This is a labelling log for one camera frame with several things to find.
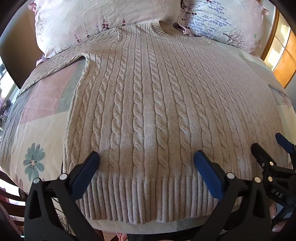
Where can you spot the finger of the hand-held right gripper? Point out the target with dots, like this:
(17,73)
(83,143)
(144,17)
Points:
(285,143)
(262,154)

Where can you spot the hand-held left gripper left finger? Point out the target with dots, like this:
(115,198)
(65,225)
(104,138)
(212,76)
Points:
(86,165)

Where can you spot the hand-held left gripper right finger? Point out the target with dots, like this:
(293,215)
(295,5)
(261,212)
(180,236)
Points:
(205,166)

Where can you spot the person's right hand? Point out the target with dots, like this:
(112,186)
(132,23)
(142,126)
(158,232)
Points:
(278,220)

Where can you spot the patchwork floral bed sheet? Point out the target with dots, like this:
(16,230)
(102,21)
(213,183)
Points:
(39,125)

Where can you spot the dark wooden chair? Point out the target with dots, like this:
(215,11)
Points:
(11,201)

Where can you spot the wooden cabinet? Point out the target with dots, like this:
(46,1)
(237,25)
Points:
(281,53)

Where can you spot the white purple floral pillow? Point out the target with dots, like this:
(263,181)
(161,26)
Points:
(222,20)

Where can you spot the dark grey headboard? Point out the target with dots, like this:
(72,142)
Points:
(18,44)

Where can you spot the pink floral pillow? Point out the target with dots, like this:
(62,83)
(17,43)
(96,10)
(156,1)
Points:
(87,20)

